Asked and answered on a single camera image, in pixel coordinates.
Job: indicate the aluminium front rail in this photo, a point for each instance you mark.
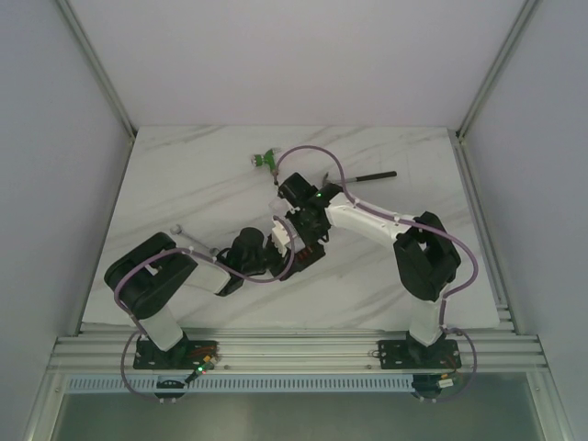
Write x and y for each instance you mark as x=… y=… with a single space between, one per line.
x=98 y=349

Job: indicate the clear plastic fuse box cover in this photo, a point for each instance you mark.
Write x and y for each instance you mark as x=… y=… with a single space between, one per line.
x=275 y=213

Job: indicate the left aluminium frame post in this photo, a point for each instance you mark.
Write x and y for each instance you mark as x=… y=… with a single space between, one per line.
x=74 y=24

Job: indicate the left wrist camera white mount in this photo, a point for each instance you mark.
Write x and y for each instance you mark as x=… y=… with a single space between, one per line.
x=285 y=237

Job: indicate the hammer with black handle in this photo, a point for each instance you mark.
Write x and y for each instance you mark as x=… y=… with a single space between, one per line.
x=355 y=179

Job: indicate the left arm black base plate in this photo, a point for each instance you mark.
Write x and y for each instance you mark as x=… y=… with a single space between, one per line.
x=186 y=355

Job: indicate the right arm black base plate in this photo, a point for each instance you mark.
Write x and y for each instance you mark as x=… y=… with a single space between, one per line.
x=408 y=354

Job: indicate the right aluminium frame post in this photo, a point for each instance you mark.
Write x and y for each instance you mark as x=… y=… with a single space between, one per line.
x=498 y=65

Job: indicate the green spray gun toy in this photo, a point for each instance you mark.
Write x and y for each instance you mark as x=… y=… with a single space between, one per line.
x=267 y=159

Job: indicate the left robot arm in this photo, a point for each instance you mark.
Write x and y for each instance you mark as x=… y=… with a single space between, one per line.
x=146 y=278

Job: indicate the slotted grey cable duct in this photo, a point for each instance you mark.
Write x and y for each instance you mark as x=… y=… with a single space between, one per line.
x=225 y=383

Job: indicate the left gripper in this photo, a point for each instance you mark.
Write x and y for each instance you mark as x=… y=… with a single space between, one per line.
x=268 y=258

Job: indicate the grey metal bolt tool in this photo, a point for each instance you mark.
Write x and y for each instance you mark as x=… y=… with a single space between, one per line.
x=178 y=230

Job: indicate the black fuse box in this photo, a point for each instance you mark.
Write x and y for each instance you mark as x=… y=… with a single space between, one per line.
x=306 y=257

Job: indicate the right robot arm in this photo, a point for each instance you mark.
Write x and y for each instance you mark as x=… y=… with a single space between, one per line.
x=427 y=261

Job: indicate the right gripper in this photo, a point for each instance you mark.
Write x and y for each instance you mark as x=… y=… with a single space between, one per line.
x=307 y=238

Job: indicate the aluminium frame post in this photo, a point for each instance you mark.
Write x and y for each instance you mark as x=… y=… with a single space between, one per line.
x=74 y=24
x=498 y=65

